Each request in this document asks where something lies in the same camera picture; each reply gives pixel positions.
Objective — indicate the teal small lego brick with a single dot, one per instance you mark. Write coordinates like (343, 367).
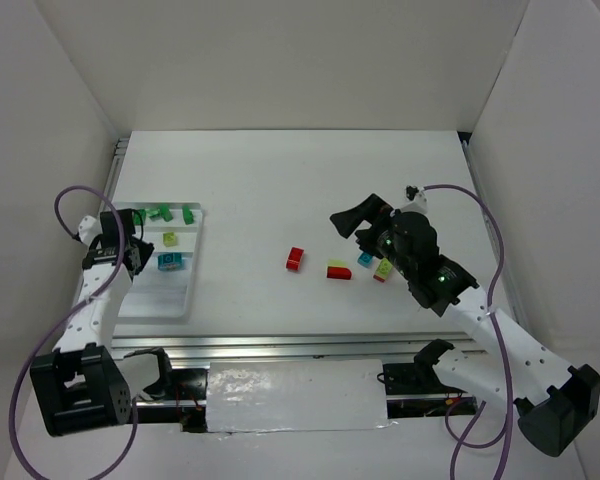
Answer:
(365, 260)

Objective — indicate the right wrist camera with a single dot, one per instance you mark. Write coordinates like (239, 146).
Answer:
(415, 200)

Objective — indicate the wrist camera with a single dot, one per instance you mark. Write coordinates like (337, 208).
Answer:
(415, 200)
(88, 229)

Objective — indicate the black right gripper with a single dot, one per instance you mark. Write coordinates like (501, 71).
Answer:
(375, 230)

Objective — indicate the green tree lego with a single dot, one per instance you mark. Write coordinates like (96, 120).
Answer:
(165, 212)

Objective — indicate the white taped panel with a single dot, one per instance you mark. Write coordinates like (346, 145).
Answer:
(299, 396)

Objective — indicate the aluminium rail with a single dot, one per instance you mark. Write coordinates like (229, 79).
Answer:
(287, 347)

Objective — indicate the round teal lego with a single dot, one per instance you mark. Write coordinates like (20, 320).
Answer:
(170, 261)

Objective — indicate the red flower lego brick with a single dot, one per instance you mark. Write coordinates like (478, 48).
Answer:
(294, 259)

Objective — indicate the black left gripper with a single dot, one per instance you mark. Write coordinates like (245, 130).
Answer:
(137, 252)

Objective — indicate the lime slope lego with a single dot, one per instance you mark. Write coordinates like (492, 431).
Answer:
(336, 263)

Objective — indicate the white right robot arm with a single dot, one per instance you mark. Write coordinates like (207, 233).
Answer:
(549, 399)

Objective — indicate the red half-round lego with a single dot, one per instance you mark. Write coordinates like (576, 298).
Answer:
(338, 273)

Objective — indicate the dark green lego brick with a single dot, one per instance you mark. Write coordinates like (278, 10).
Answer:
(188, 215)

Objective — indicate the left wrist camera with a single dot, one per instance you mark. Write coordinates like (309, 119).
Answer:
(88, 229)

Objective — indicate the white compartment tray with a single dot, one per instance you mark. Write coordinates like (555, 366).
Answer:
(162, 292)

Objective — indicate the lime green lego brick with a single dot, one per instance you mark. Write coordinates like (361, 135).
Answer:
(170, 239)

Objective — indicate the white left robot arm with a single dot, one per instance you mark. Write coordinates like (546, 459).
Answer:
(78, 385)

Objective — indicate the lime and red lego brick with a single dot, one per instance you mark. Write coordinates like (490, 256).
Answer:
(383, 270)

